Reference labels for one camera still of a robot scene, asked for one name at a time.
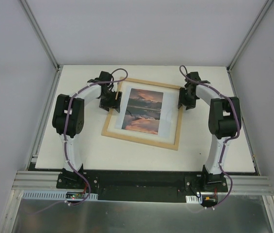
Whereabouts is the white cable duct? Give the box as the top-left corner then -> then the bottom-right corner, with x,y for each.
185,196 -> 202,204
22,190 -> 88,201

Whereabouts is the white mat board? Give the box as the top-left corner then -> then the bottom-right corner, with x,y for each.
109,81 -> 180,146

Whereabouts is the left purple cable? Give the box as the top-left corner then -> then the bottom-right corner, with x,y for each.
30,68 -> 129,214

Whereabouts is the aluminium rail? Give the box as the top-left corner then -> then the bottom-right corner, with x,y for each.
12,169 -> 62,191

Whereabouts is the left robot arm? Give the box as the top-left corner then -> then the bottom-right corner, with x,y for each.
52,68 -> 128,189

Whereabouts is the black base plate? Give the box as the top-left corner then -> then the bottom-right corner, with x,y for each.
56,170 -> 228,203

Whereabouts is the wooden picture frame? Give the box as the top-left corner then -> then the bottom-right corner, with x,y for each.
101,77 -> 184,151

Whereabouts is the aluminium corner post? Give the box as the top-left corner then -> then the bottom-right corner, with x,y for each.
226,0 -> 274,73
18,0 -> 60,70

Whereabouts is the left aluminium corner post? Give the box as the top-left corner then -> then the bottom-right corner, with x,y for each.
18,0 -> 60,70

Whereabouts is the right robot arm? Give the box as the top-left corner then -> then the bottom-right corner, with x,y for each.
178,71 -> 242,192

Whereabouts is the right aluminium corner post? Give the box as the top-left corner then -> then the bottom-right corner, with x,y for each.
226,0 -> 274,73

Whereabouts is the sunset photo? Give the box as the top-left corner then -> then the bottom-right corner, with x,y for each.
121,88 -> 163,135

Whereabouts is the left white cable duct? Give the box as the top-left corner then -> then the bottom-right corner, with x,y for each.
22,190 -> 88,201

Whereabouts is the right white cable duct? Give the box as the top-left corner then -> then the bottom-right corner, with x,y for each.
185,196 -> 202,204

